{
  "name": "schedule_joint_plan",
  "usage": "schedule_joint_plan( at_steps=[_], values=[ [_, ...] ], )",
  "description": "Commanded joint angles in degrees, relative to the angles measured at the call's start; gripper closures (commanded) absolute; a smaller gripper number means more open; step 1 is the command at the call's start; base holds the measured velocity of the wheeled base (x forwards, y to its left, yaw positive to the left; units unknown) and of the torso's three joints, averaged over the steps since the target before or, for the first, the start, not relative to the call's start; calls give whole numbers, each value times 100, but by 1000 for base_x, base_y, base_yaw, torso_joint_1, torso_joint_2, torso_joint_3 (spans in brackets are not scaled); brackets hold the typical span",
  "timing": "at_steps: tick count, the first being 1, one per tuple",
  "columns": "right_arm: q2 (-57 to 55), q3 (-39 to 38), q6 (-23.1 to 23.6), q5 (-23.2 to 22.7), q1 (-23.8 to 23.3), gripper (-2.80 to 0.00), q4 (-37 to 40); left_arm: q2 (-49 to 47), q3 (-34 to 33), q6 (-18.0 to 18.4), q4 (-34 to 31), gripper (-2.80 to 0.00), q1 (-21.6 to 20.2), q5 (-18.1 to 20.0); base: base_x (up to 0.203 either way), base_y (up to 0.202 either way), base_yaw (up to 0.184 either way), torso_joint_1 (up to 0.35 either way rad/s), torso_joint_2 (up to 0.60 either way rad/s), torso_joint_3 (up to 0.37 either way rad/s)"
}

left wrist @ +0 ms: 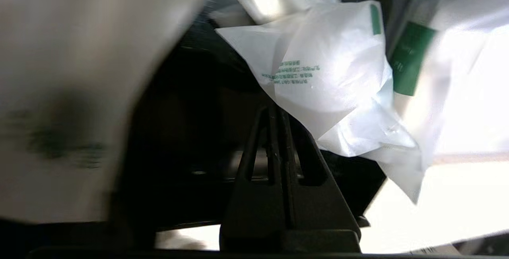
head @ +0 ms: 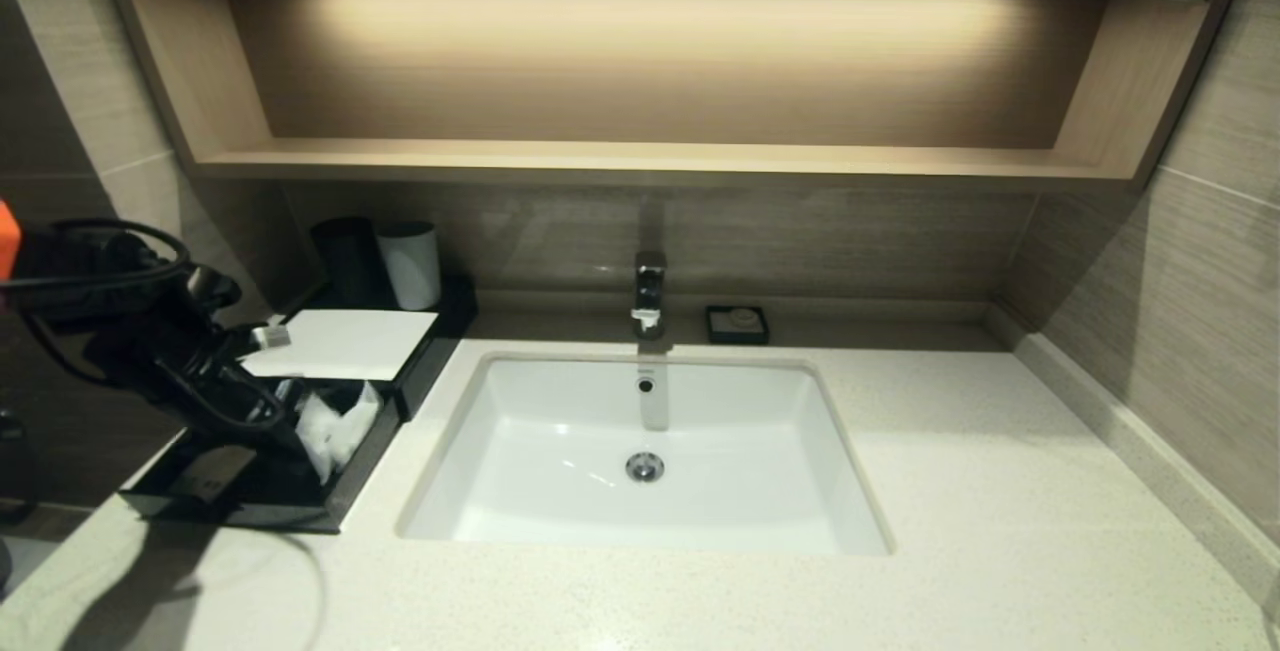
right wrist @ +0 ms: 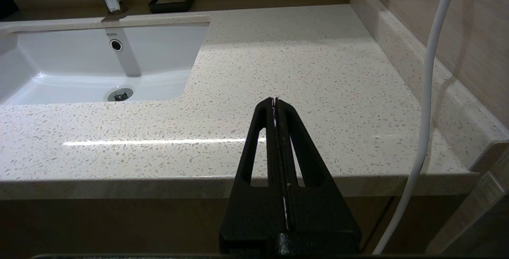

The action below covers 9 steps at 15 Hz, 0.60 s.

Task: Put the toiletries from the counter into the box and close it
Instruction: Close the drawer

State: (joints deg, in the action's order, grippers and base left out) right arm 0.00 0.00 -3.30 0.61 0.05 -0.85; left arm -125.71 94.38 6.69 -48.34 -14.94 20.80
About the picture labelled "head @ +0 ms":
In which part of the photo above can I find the clear plastic packet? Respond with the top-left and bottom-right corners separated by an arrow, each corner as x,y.
295,381 -> 383,484

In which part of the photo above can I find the black drawer of box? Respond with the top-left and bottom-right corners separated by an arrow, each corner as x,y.
118,379 -> 404,534

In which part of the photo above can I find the black cup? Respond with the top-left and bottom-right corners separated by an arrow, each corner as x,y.
310,218 -> 389,310

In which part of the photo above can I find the white cup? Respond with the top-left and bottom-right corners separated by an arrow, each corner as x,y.
376,222 -> 442,313

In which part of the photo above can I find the white ceramic sink basin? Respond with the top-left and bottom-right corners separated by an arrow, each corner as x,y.
395,351 -> 894,557

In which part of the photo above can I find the chrome faucet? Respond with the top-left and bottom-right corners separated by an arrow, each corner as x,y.
630,251 -> 669,338

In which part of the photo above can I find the black soap dish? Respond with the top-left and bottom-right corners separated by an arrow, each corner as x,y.
705,305 -> 771,346

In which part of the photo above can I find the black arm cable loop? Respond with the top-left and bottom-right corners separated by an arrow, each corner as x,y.
0,219 -> 191,294

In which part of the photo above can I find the wooden wall shelf niche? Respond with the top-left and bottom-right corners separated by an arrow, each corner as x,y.
90,0 -> 1241,192

